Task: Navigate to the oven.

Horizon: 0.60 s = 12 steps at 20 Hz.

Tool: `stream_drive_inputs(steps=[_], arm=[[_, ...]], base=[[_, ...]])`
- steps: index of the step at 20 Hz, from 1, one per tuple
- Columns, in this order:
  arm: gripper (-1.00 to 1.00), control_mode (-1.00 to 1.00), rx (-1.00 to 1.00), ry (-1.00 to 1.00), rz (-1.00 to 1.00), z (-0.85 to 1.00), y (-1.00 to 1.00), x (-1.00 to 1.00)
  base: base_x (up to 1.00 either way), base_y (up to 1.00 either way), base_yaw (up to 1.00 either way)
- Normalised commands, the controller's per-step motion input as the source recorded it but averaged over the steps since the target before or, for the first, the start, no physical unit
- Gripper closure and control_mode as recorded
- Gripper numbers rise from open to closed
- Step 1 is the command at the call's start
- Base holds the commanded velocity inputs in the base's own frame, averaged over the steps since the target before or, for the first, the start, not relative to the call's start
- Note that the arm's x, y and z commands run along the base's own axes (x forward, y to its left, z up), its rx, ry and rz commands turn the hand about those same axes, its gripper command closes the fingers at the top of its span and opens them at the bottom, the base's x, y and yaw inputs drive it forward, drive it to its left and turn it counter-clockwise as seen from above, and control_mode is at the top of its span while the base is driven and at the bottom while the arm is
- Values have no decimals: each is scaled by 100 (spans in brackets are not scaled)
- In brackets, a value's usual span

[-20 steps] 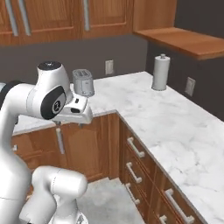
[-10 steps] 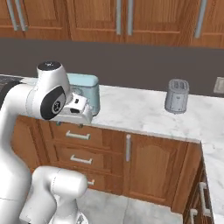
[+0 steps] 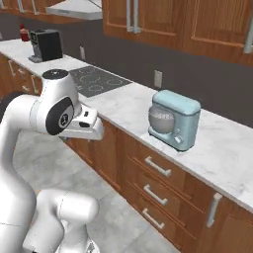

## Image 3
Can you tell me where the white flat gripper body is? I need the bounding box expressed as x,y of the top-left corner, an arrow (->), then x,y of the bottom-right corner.
58,118 -> 106,142

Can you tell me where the wooden base cupboard door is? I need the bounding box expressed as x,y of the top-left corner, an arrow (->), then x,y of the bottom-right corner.
88,119 -> 124,194
197,193 -> 253,253

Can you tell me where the black glass hob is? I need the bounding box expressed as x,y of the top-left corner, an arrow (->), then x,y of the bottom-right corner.
67,64 -> 133,99

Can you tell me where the wooden base cupboard run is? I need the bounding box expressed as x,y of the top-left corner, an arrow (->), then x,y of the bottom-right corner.
0,53 -> 43,100

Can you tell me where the black coffee machine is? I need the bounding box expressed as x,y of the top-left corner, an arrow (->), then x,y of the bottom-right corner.
28,28 -> 64,64

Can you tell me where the light blue stand mixer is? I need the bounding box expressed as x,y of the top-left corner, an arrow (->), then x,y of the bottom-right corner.
147,89 -> 203,153

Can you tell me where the wooden drawer front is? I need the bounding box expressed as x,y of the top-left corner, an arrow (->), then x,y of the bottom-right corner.
124,182 -> 202,253
126,157 -> 206,231
131,139 -> 216,211

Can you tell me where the red bottle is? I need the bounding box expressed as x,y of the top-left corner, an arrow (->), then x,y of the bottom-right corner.
19,23 -> 32,42

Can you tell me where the grey range hood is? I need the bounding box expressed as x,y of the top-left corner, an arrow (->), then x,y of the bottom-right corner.
45,0 -> 104,22

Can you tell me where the silver drawer handle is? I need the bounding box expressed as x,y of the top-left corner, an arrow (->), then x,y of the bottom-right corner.
142,184 -> 169,207
141,208 -> 166,231
144,155 -> 173,178

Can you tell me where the white wall outlet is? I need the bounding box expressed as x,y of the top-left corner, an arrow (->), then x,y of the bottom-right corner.
153,69 -> 164,90
78,45 -> 87,61

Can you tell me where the wooden wall cupboard door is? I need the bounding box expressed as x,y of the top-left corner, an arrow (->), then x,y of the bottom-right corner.
102,0 -> 133,40
183,0 -> 253,66
132,0 -> 186,50

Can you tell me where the silver wall cupboard handle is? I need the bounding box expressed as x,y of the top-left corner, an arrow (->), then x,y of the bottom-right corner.
132,0 -> 141,35
126,0 -> 133,34
243,19 -> 253,54

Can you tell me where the wooden wall cupboard run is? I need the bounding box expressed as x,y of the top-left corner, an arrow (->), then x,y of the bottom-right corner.
0,0 -> 67,25

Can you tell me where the silver base cupboard handle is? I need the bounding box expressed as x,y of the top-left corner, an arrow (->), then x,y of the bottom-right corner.
206,192 -> 223,229

